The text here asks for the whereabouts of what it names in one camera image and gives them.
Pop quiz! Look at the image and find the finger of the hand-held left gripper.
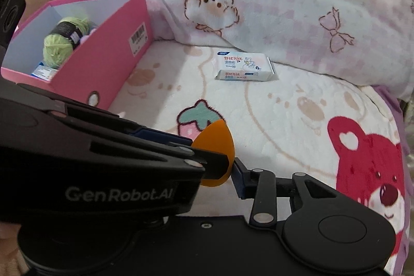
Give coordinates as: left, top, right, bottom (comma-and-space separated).
0, 79, 195, 148
91, 139, 235, 180

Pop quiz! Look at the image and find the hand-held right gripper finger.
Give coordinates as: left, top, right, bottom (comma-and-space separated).
232, 157, 340, 228

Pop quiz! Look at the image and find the orange makeup sponge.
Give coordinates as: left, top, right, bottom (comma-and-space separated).
191, 120, 236, 188

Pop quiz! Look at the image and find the pink cardboard box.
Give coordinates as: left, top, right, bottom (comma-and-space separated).
0, 0, 154, 110

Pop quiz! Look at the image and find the purple plush toy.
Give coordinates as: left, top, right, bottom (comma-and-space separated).
80, 26, 98, 43

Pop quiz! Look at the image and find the blue wet wipes packet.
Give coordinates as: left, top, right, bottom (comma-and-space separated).
31, 63, 55, 81

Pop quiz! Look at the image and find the light green yarn ball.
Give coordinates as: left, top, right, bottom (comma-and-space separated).
43, 15, 91, 69

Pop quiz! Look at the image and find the printed bear bed sheet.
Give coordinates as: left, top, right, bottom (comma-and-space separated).
107, 37, 408, 264

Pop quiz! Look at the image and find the white wet wipes packet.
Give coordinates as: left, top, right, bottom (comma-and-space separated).
215, 48, 276, 83

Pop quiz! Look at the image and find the pink plaid fleece quilt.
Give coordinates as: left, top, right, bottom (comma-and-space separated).
121, 0, 414, 102

